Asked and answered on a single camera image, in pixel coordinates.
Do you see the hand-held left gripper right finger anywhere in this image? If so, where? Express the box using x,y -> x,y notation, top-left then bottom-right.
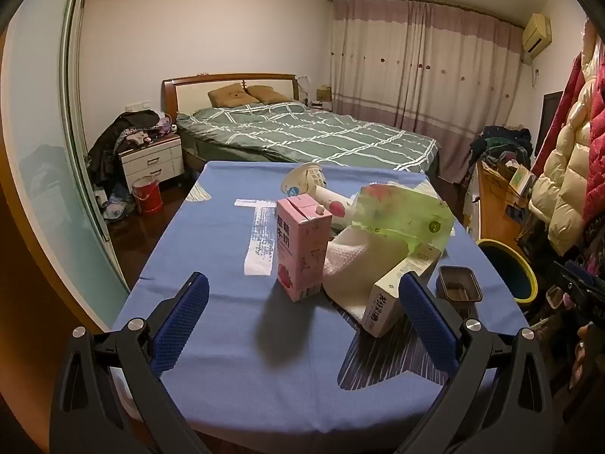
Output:
398,272 -> 555,454

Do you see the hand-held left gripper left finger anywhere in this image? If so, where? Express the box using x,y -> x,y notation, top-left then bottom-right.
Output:
50,272 -> 210,454

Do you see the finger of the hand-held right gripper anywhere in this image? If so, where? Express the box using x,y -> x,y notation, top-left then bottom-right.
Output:
553,260 -> 605,313

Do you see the small white cardboard box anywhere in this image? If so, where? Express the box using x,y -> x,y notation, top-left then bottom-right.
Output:
361,243 -> 440,339

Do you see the brown plastic tray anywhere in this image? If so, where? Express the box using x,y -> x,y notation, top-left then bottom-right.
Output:
437,266 -> 484,303

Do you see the blue bin with yellow rim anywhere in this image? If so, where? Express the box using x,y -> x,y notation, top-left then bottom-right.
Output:
475,239 -> 538,304

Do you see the white paper towel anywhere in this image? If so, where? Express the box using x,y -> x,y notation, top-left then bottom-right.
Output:
322,229 -> 412,322

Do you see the green plastic bag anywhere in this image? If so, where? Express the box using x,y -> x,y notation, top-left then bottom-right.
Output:
347,184 -> 455,258

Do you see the pink milk carton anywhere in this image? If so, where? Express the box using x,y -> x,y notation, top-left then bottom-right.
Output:
275,197 -> 333,302

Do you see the blue tablecloth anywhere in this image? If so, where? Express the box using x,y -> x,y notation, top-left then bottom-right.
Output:
111,161 -> 527,436

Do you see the cream puffer jacket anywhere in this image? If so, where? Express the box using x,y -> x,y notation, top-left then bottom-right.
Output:
528,76 -> 605,256

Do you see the green box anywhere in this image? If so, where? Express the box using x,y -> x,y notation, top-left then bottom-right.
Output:
508,168 -> 532,194

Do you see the wooden desk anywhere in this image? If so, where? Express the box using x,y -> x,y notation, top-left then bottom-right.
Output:
475,161 -> 535,256

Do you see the red quilted jacket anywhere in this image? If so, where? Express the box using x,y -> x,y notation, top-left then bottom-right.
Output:
582,99 -> 605,223

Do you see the red bucket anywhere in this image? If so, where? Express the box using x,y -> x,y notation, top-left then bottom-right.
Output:
131,175 -> 164,216

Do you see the heap of clothes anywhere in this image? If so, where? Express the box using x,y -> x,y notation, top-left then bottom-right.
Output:
468,125 -> 534,185

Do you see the white paper cup apple print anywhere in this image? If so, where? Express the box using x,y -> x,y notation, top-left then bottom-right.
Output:
309,185 -> 360,230

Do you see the black television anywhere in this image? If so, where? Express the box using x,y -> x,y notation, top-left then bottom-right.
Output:
534,90 -> 565,157

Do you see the white nightstand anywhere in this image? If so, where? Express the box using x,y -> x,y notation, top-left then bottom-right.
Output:
118,133 -> 185,193

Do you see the dark red coat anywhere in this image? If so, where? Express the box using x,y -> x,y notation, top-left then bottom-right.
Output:
532,52 -> 584,173

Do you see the white yogurt cup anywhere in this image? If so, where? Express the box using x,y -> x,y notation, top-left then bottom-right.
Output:
281,162 -> 328,198

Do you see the pile of dark clothes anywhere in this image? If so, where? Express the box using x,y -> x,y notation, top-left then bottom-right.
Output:
87,109 -> 173,190

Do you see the glass sliding wardrobe door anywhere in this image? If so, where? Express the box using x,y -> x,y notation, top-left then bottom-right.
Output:
0,0 -> 130,332

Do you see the bed with green checked quilt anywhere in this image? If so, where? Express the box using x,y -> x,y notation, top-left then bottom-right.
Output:
176,103 -> 442,173

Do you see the wooden headboard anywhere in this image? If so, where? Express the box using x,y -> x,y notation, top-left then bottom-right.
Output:
162,74 -> 298,126

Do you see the brown pillow with face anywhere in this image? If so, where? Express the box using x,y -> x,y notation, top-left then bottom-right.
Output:
208,83 -> 261,108

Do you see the plain brown pillow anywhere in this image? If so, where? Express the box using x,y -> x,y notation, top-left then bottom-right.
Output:
247,85 -> 292,104

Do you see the beige air conditioner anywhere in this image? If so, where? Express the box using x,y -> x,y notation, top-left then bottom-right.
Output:
521,13 -> 553,61

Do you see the pink and cream curtain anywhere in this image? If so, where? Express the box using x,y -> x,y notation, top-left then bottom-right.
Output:
328,0 -> 525,183

